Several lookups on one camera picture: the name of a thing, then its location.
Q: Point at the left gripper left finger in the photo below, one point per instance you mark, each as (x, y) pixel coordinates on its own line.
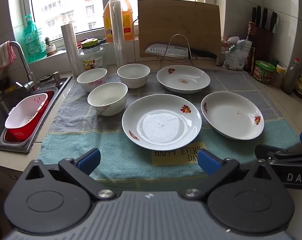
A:
(77, 171)

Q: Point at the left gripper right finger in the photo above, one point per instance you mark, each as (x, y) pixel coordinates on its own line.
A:
(218, 171)

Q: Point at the white bowl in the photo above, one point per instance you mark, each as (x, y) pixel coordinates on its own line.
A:
(109, 99)
(134, 75)

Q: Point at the stained floral white plate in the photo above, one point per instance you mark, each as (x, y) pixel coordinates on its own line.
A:
(183, 79)

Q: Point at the steel kitchen faucet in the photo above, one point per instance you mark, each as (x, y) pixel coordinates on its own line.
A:
(32, 84)

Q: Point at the grey teal checked towel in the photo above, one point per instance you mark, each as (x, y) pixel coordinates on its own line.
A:
(77, 128)

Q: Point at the clear glass oil bottle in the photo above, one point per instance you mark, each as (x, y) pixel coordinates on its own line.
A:
(291, 77)

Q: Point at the yellow lid spice jar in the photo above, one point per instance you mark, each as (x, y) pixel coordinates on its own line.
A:
(278, 76)

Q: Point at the red basin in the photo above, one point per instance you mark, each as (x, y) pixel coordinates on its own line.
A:
(23, 133)

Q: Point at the green lid sauce jar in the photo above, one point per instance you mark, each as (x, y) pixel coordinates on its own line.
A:
(263, 71)

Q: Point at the dark soy sauce bottle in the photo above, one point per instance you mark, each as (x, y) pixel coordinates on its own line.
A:
(250, 37)

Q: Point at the left pink floral bowl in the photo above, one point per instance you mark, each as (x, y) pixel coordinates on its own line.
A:
(93, 78)

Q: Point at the white clipped food bag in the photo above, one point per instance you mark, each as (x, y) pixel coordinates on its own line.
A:
(237, 53)

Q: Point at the steel sink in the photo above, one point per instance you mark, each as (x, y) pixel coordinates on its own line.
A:
(7, 102)

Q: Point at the short plastic wrap roll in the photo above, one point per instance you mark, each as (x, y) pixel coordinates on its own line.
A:
(72, 49)

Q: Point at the dark knife block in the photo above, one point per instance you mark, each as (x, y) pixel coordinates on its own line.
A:
(263, 36)

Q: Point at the glass jar green lid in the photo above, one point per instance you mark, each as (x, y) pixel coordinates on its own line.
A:
(92, 55)

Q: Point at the small potted plant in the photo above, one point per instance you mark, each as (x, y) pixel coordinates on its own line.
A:
(50, 48)

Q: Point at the green dish soap bottle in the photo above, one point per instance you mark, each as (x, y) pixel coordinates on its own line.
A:
(33, 40)

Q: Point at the pink dish cloth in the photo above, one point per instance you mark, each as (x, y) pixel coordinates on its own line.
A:
(7, 55)

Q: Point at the wooden cutting board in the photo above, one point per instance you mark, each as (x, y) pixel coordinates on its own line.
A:
(184, 23)

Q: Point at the orange oil jug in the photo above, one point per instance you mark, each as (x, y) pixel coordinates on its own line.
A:
(127, 18)

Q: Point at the tall plastic wrap roll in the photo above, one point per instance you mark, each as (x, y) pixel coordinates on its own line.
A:
(117, 31)

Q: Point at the wire knife rack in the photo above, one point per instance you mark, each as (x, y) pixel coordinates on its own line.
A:
(177, 51)

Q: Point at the steel cleaver black handle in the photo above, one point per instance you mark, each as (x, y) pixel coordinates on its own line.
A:
(158, 49)

